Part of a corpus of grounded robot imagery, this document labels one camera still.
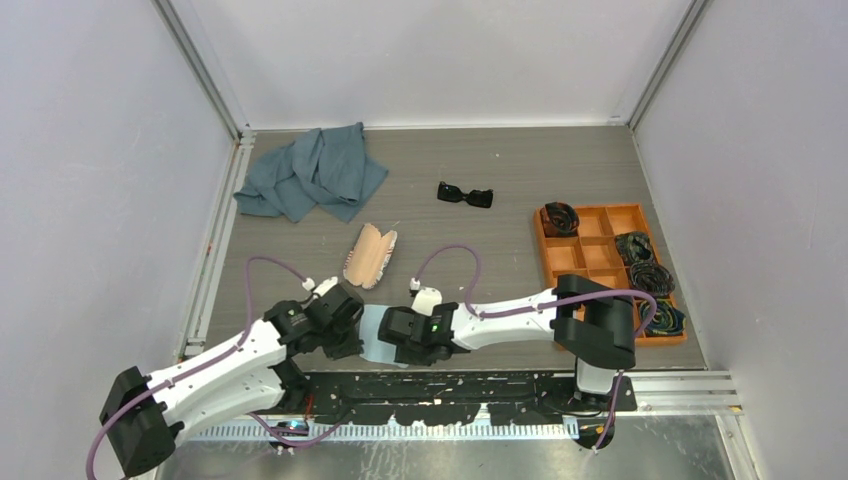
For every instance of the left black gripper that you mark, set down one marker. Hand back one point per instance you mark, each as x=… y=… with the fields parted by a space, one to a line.
x=351 y=346

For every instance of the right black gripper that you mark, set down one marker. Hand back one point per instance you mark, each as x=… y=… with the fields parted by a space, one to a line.
x=406 y=355

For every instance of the light blue cleaning cloth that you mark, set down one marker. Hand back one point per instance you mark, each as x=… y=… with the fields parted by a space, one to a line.
x=374 y=349

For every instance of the patterned glasses case tan lining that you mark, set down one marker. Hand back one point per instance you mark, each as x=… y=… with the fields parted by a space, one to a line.
x=366 y=262

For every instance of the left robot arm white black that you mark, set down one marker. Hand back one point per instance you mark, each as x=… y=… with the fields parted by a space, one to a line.
x=146 y=417

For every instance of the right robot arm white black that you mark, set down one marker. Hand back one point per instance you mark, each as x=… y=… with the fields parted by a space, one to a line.
x=593 y=322

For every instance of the black sunglasses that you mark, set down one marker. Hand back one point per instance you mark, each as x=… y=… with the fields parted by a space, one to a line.
x=476 y=198

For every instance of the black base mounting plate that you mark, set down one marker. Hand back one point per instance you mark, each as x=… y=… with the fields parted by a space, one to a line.
x=441 y=398

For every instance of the crumpled grey-blue cloth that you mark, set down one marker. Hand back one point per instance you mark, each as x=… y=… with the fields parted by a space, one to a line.
x=329 y=168

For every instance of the brown black rolled belt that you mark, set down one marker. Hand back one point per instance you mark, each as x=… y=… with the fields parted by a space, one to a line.
x=559 y=220

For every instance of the orange compartment tray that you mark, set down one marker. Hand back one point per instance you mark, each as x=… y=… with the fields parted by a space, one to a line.
x=593 y=255

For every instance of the camouflage rolled belt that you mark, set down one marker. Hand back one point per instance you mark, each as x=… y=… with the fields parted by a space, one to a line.
x=634 y=247

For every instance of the dark braided rolled belt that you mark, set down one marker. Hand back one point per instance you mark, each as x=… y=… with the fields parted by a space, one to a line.
x=652 y=278

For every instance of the blue yellow rolled belt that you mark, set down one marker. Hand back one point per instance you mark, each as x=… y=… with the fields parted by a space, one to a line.
x=668 y=320

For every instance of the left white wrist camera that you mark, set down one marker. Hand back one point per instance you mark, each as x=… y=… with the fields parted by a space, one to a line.
x=319 y=288

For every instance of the white slotted cable duct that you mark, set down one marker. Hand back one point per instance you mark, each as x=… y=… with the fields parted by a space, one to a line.
x=251 y=431

